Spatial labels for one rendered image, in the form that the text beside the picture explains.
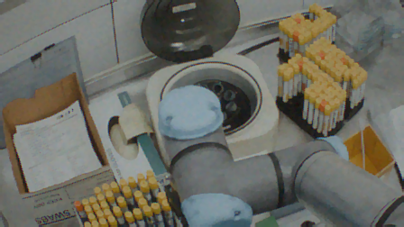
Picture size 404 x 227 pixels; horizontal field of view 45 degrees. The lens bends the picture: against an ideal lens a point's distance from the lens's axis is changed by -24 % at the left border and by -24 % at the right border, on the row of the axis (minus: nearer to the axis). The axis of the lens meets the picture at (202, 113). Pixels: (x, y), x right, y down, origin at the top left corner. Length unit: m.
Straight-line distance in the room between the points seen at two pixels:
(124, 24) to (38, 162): 0.39
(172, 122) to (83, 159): 0.55
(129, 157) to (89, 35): 0.30
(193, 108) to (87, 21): 0.62
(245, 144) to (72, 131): 0.38
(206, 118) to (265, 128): 0.48
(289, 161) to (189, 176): 0.12
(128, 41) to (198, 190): 0.75
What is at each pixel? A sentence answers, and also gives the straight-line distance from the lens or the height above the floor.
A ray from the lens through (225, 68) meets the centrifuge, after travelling 1.30.
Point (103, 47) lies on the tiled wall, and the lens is 1.37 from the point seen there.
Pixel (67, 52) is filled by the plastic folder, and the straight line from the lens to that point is 1.32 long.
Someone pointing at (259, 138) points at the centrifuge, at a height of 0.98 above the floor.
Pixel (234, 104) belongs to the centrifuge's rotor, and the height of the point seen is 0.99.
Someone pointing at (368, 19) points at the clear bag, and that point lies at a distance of 1.50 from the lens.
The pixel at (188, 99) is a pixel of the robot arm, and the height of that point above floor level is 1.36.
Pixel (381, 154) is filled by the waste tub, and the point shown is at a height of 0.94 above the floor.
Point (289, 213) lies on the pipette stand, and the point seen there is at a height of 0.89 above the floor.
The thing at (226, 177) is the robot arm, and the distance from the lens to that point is 0.69.
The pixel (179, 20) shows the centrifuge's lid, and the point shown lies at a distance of 1.35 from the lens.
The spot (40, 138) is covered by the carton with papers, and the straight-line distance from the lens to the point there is 1.32.
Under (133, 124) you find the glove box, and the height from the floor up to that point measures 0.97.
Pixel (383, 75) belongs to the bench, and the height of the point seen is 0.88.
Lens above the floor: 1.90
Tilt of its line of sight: 48 degrees down
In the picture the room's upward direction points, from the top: 4 degrees counter-clockwise
